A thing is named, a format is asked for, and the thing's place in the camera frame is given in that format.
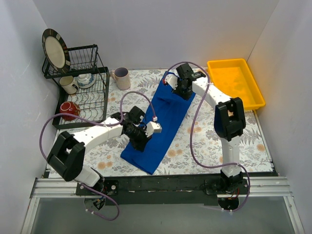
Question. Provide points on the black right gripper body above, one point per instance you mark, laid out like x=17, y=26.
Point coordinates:
x=185, y=91

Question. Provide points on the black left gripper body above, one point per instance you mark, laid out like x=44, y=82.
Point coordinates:
x=139, y=141

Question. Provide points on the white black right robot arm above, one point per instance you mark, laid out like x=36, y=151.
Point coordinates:
x=229, y=119

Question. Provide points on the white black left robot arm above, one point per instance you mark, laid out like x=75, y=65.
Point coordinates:
x=67, y=154

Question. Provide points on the yellow plastic bin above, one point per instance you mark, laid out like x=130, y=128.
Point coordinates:
x=234, y=78

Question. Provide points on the beige ceramic mug purple inside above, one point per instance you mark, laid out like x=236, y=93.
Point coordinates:
x=121, y=77

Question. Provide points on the red cup in rack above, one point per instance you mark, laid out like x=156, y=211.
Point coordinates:
x=69, y=107

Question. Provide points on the blue white teapot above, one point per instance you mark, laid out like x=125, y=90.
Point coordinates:
x=85, y=80

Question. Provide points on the cream mug in rack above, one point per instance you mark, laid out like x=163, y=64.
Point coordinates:
x=69, y=84

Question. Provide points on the dark rimmed cream plate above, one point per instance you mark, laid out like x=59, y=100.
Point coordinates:
x=56, y=51

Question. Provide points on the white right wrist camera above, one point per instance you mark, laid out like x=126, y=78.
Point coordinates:
x=171, y=80

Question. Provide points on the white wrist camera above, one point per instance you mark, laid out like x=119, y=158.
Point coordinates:
x=171, y=80
x=152, y=128

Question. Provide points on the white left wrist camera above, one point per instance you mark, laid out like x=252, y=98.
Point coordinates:
x=152, y=128

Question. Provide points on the black wire dish rack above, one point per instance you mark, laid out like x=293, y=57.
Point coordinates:
x=92, y=101

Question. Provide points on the aluminium frame rail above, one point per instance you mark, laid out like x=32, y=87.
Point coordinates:
x=55, y=208

